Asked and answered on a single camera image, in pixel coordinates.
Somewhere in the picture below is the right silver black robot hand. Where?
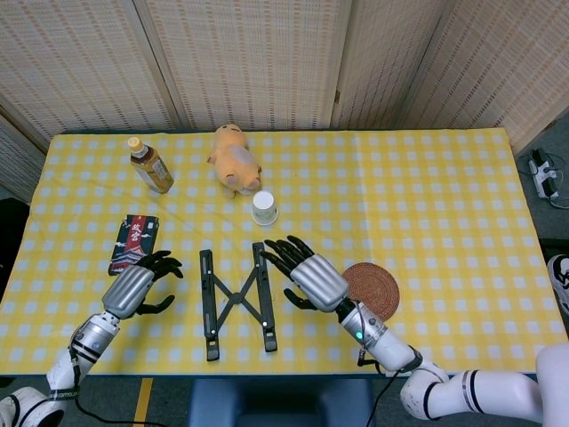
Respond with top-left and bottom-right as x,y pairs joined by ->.
260,235 -> 350,313

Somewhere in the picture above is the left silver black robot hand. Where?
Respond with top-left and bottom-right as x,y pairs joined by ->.
100,250 -> 184,319

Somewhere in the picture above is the black folding stand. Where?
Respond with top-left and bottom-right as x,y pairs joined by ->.
199,242 -> 279,362

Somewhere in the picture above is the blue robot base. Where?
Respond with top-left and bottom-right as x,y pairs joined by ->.
186,377 -> 377,427

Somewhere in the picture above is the dark printed box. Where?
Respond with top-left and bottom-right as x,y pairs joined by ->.
108,213 -> 161,278

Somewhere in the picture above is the brown woven round coaster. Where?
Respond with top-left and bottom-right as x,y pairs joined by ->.
341,262 -> 401,320

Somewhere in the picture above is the white paper cup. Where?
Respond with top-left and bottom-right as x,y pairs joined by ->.
251,190 -> 280,227

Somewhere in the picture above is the yellow floor tape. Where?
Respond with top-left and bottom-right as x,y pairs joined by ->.
132,377 -> 155,427

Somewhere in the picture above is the yellow checkered tablecloth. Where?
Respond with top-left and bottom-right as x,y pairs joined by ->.
0,128 -> 562,377

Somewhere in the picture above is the yellow cap tea bottle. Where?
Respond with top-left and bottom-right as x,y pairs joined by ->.
127,136 -> 175,195

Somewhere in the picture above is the black bulky object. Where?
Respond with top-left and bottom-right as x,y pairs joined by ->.
0,197 -> 28,286

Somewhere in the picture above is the orange plush toy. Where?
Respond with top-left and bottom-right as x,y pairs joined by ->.
206,125 -> 262,199

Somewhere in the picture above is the woven folding screen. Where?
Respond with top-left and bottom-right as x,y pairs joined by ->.
0,0 -> 569,205

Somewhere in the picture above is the black and white shoe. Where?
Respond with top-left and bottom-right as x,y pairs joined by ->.
546,254 -> 569,320

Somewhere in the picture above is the white power strip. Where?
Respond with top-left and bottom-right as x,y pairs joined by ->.
527,149 -> 562,200

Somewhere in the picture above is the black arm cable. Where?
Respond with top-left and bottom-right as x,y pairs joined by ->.
357,350 -> 401,427

